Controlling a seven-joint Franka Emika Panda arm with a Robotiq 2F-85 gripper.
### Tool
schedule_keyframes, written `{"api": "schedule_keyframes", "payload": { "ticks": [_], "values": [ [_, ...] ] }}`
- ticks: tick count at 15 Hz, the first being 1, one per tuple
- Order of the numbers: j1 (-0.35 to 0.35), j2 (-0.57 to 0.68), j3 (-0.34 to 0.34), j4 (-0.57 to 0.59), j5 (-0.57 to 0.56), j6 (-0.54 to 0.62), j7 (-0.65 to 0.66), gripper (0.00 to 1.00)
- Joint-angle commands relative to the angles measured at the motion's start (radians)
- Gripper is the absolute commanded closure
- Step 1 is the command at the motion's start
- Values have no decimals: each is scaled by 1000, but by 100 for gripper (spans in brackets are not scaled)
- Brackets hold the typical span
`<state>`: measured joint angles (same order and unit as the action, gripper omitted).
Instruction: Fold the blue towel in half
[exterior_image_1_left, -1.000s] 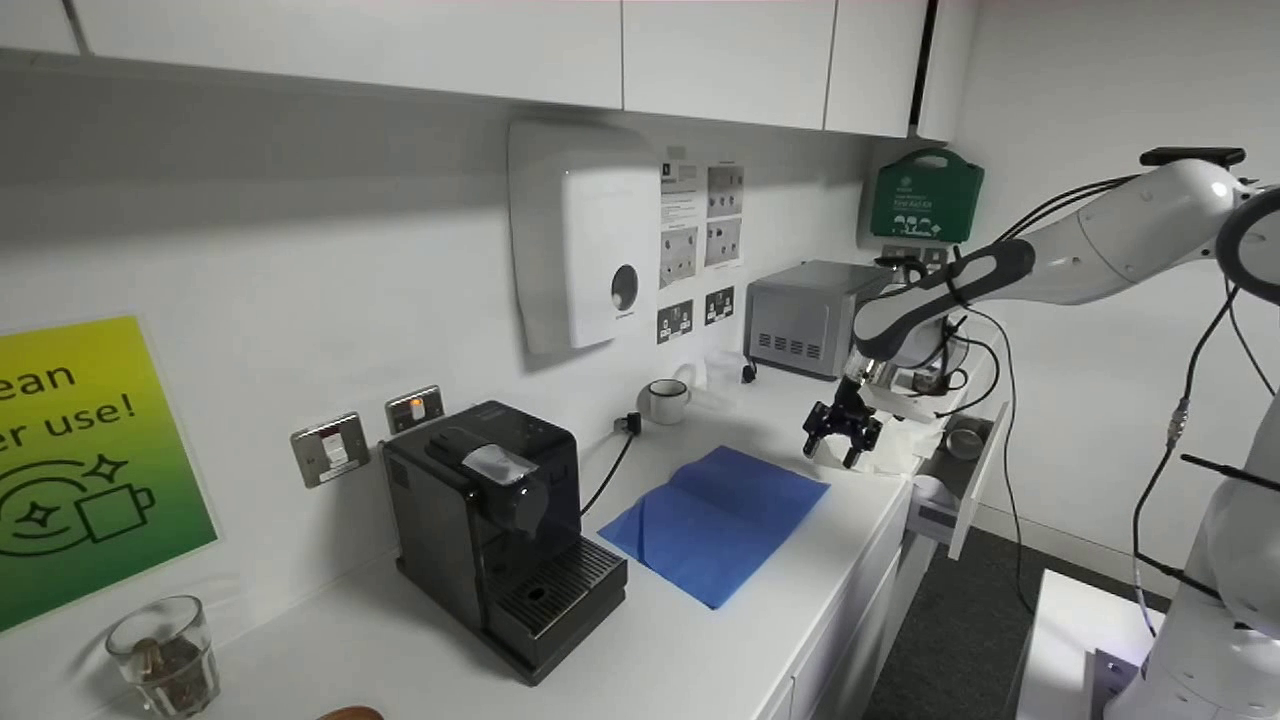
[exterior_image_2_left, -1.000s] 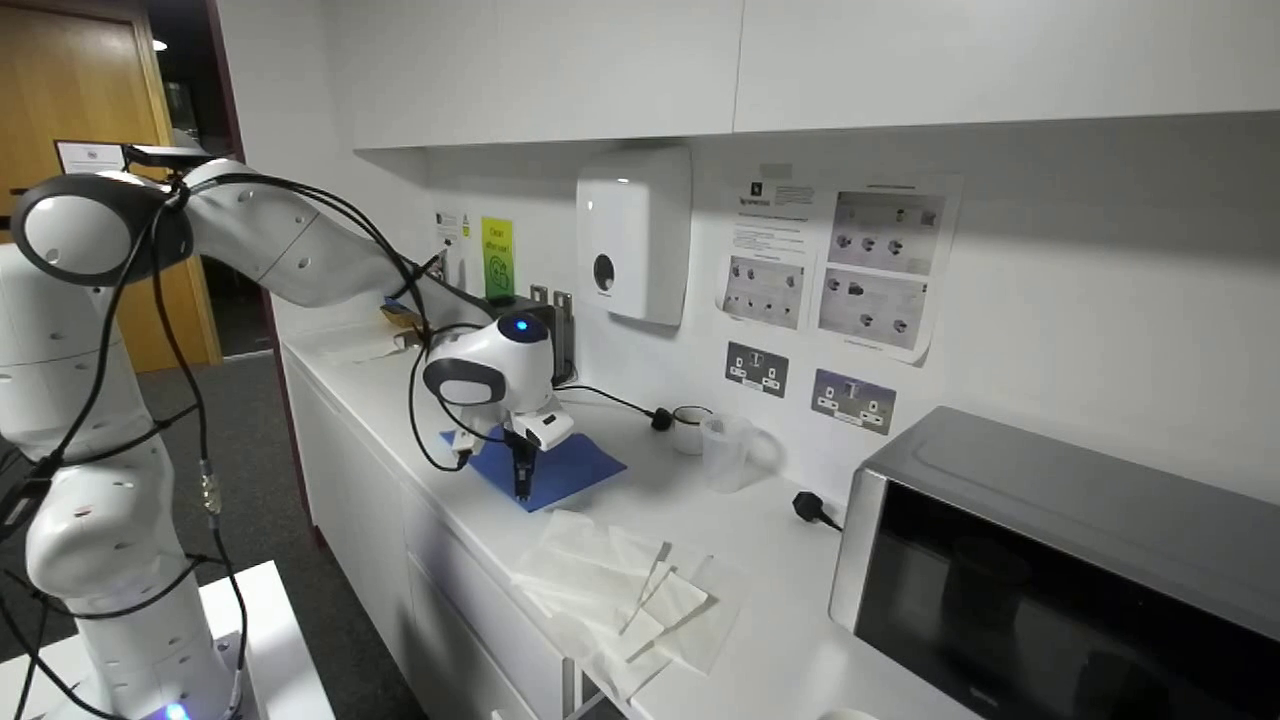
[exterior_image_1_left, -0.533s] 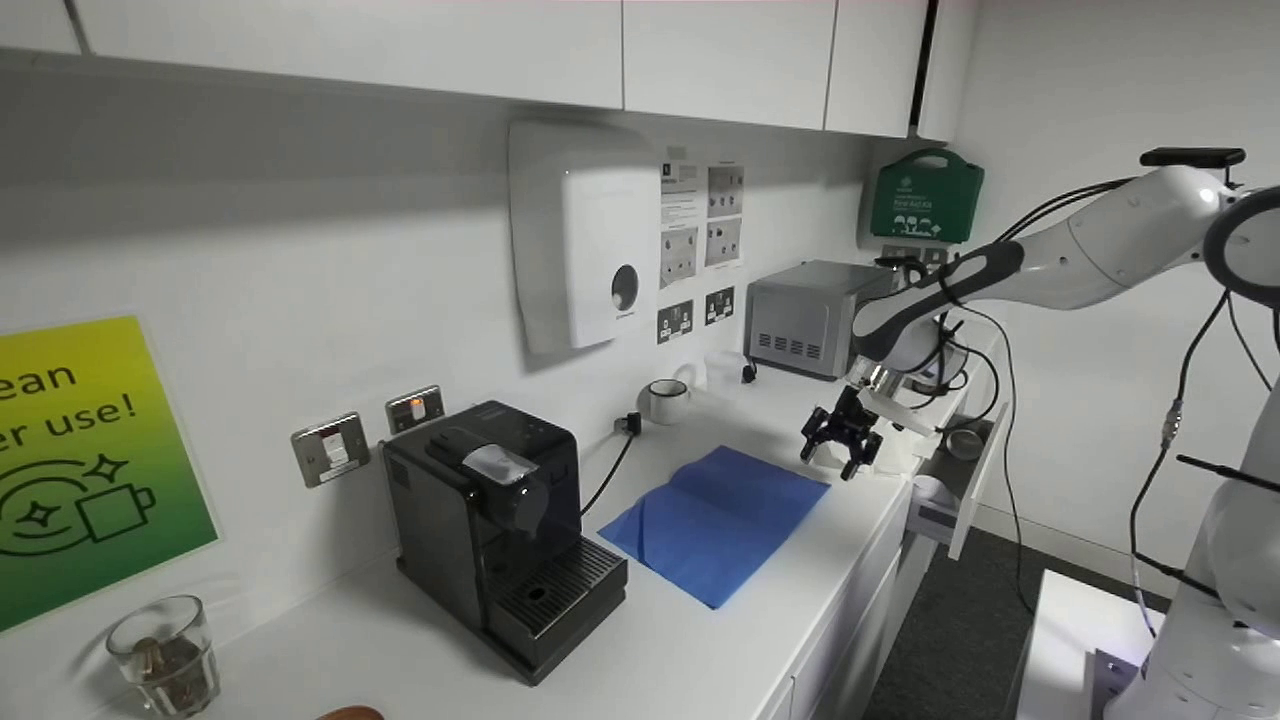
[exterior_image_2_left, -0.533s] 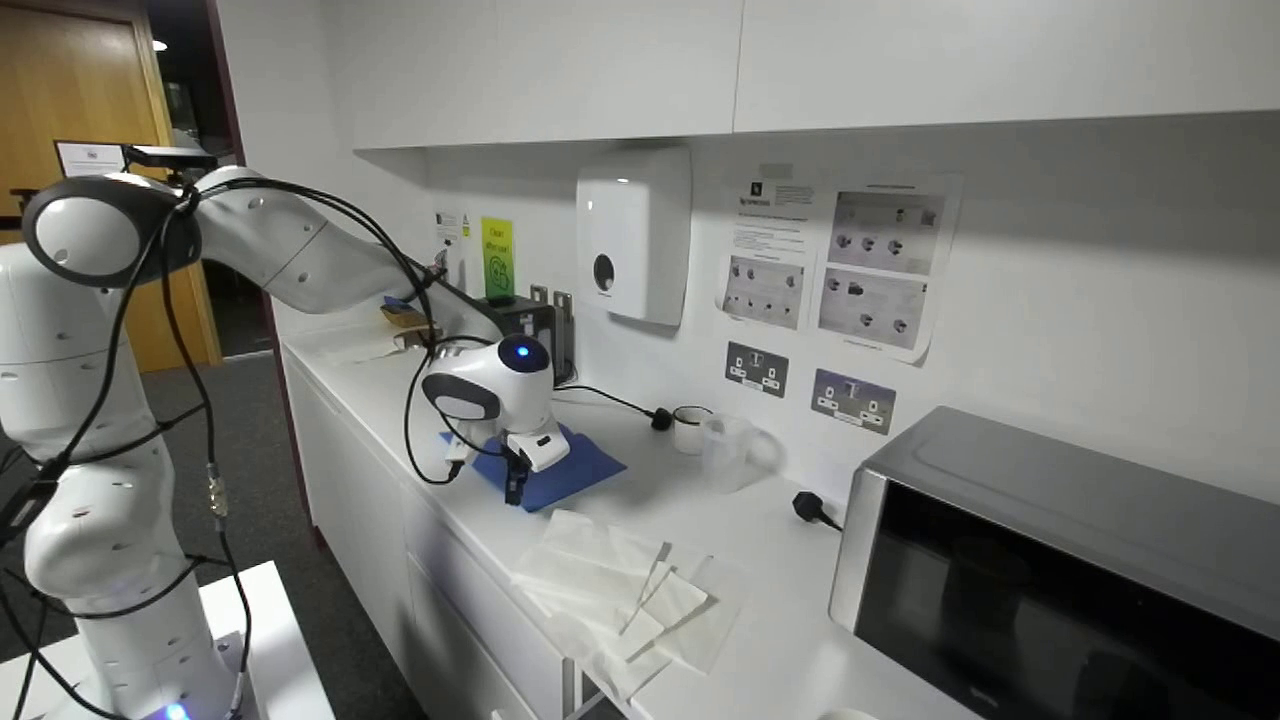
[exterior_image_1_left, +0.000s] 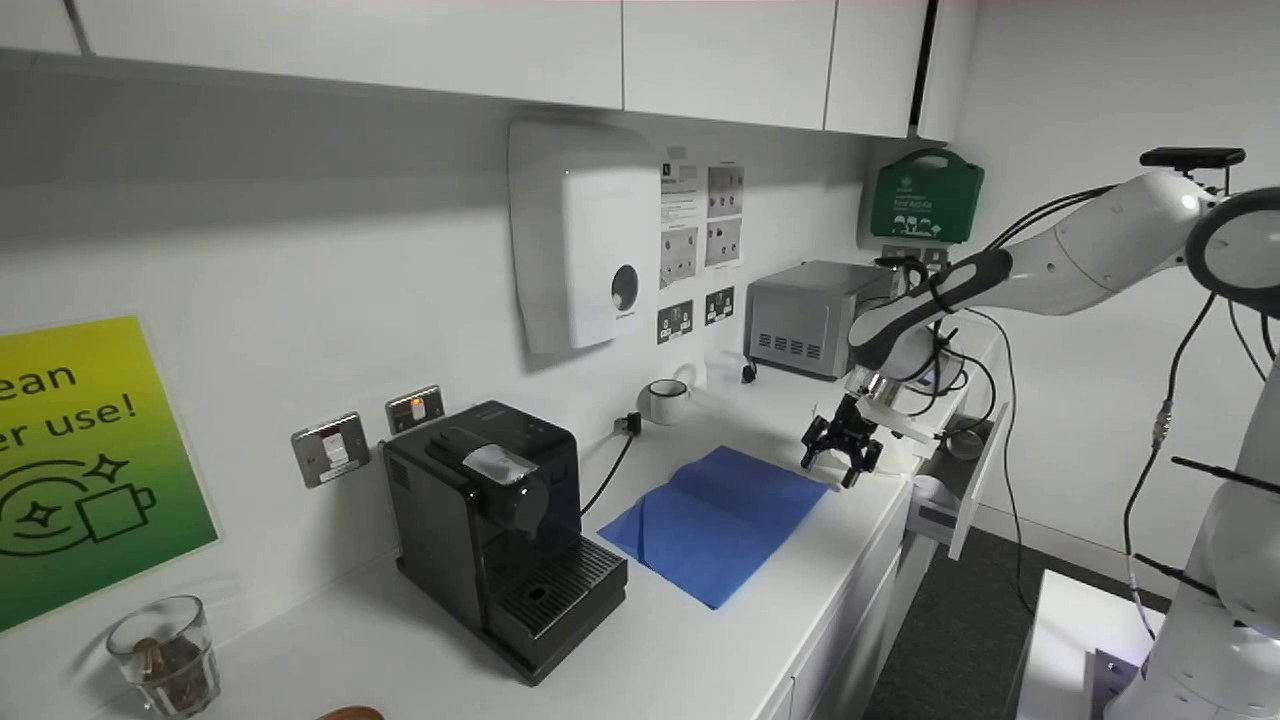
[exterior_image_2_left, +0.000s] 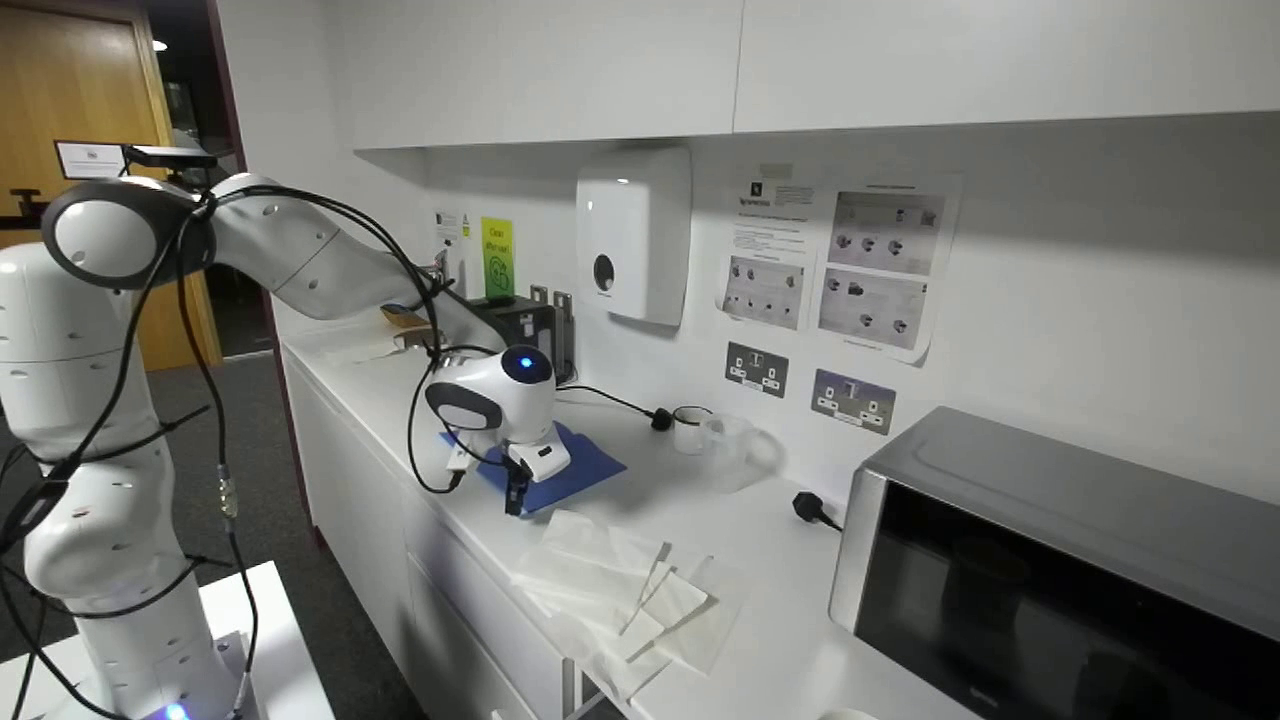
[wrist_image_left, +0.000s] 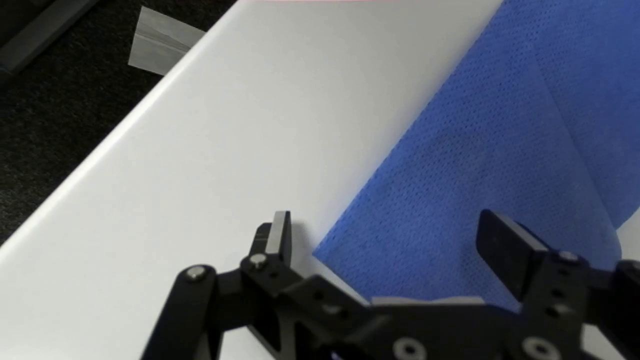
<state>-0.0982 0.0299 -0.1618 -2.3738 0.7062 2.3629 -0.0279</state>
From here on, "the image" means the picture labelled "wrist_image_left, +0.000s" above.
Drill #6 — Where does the blue towel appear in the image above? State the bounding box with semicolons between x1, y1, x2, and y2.
313;0;640;315

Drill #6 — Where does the grey white paper sheet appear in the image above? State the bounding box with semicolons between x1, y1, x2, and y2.
126;6;208;75

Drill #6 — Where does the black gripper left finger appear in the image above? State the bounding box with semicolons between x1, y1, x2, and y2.
142;207;377;360

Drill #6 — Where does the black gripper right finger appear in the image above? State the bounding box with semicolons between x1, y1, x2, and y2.
476;207;640;360

